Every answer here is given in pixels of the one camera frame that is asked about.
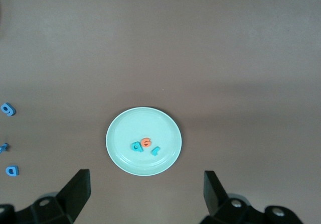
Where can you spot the teal foam letter r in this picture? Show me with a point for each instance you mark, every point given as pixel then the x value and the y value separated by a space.
pixel 155 151

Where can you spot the teal foam letter g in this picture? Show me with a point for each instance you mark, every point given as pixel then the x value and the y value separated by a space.
pixel 136 146

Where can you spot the blue foam letter D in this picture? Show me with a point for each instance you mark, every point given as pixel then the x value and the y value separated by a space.
pixel 12 170

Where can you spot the orange foam letter e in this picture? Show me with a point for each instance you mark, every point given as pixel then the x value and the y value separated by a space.
pixel 146 142

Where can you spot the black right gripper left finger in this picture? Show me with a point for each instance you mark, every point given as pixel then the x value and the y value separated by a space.
pixel 72 199

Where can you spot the small blue foam letter t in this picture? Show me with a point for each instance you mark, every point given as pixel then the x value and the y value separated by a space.
pixel 3 148

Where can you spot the brown table cover sheet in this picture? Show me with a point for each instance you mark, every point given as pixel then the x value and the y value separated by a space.
pixel 200 58

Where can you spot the blue foam letter g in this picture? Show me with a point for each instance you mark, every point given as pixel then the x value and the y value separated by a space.
pixel 8 109

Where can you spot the pale green plate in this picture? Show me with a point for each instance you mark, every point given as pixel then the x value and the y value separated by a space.
pixel 130 138

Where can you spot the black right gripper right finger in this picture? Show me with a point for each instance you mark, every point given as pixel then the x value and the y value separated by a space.
pixel 218 199

